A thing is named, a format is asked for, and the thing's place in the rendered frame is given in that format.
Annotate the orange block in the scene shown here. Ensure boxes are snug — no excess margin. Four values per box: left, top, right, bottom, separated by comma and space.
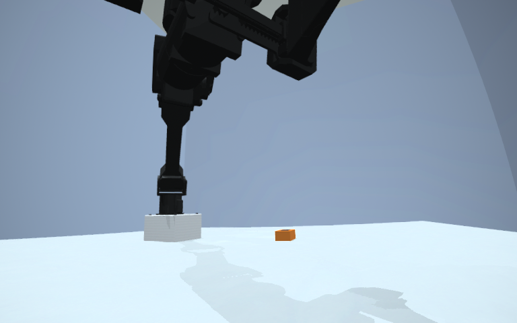
275, 229, 296, 241

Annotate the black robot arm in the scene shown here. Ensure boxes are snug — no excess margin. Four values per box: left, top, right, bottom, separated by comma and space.
152, 0, 214, 215

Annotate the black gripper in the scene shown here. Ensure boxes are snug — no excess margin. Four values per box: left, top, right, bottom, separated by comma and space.
165, 0, 340, 81

